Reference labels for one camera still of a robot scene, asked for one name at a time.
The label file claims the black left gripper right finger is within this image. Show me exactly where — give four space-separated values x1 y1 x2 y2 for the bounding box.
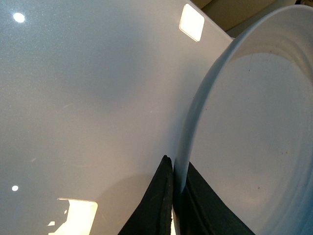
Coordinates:
174 164 254 235

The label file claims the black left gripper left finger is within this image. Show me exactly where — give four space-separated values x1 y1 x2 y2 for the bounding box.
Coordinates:
119 155 173 235

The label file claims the round grey plate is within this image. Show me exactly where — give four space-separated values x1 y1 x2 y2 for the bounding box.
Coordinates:
174 5 313 235

